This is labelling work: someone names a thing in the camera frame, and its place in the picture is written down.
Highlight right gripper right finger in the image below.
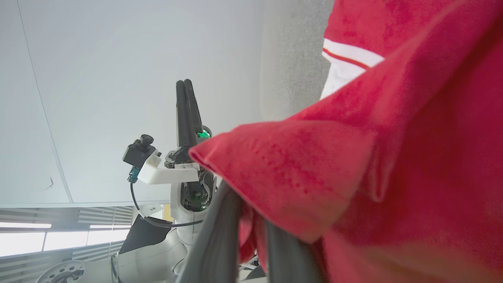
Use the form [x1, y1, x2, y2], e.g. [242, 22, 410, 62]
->
[265, 219, 327, 283]

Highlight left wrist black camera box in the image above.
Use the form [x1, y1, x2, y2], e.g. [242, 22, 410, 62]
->
[122, 134, 158, 168]

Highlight grey perforated robot disc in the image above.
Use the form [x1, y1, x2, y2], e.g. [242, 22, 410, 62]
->
[35, 260, 85, 283]

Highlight left black cable teal plug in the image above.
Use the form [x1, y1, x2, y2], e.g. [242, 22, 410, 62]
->
[127, 167, 204, 228]

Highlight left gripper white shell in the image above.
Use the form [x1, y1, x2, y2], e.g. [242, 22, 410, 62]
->
[138, 79, 217, 213]

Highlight slatted window blind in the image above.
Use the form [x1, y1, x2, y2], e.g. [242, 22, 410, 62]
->
[0, 205, 136, 276]

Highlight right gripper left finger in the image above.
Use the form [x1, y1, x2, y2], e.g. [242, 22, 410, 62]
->
[177, 182, 244, 283]

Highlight red and white jersey garment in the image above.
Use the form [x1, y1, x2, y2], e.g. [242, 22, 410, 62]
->
[189, 0, 503, 283]

